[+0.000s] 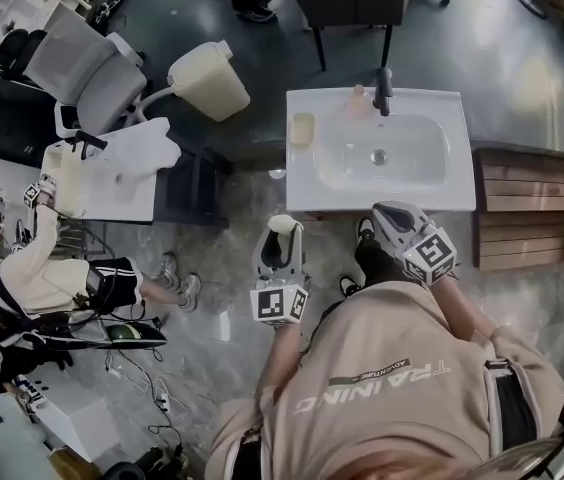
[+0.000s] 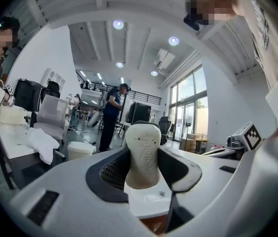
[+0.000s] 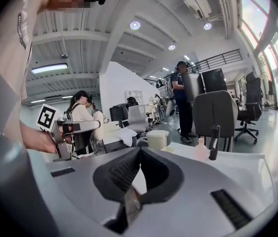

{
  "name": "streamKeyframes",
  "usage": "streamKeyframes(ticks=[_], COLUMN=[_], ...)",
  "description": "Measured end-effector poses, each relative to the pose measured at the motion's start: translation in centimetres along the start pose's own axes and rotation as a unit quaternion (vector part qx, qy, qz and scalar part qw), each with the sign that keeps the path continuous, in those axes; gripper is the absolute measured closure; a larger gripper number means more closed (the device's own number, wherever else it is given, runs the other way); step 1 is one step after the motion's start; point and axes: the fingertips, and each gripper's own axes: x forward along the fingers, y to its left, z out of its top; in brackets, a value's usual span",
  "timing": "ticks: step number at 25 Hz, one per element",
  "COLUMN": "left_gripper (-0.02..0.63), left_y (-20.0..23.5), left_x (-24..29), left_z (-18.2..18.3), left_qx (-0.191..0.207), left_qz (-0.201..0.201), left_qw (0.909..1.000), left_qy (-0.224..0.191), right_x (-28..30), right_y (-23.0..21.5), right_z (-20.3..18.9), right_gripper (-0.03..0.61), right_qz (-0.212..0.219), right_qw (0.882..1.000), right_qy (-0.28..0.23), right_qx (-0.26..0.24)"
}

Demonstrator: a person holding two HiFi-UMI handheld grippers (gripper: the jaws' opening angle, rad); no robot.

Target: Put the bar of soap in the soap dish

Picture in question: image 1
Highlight white ceramic sink basin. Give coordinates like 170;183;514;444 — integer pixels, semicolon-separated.
285;87;477;213

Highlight person's beige sweatshirt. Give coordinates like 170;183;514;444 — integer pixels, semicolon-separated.
204;280;564;480

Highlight small cream plastic tray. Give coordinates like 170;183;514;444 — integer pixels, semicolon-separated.
289;111;318;147

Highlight black sink faucet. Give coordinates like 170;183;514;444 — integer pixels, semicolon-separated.
371;66;395;118

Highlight beige trash bin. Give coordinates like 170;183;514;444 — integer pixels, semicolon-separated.
167;40;252;123

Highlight white sink with bucket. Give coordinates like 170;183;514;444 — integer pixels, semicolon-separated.
39;137;159;224

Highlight white plastic sheet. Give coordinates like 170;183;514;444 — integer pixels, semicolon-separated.
111;116;183;174

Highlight black sink stand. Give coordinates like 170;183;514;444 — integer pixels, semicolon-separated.
154;142;236;229

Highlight wooden slatted bench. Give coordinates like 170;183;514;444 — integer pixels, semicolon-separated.
472;147;564;273

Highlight person's black trousers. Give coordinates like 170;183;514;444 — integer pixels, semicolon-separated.
354;237;406;289

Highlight black faucet with handle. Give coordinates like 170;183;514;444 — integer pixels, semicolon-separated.
70;130;110;162

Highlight person's right forearm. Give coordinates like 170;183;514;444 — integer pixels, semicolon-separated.
429;273;497;343

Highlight person's left forearm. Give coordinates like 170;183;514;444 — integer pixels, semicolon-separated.
260;321;309;399

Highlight person's shoe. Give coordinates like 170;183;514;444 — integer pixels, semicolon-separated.
337;274;363;299
354;216;378;244

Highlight person's left shoe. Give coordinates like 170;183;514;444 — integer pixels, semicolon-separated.
337;274;363;299

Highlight grey office chair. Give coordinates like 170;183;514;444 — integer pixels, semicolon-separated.
24;15;173;139

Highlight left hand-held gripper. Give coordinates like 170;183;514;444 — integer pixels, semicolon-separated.
249;224;312;330

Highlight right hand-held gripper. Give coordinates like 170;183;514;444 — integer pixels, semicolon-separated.
372;201;459;288

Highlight person's right shoe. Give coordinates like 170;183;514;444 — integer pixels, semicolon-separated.
354;216;378;244

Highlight black storage box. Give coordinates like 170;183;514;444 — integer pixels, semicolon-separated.
0;70;63;154

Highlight pink bottle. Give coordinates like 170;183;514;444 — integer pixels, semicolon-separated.
345;84;368;119

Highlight black and green helmet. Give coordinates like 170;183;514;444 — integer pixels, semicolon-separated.
104;320;168;347

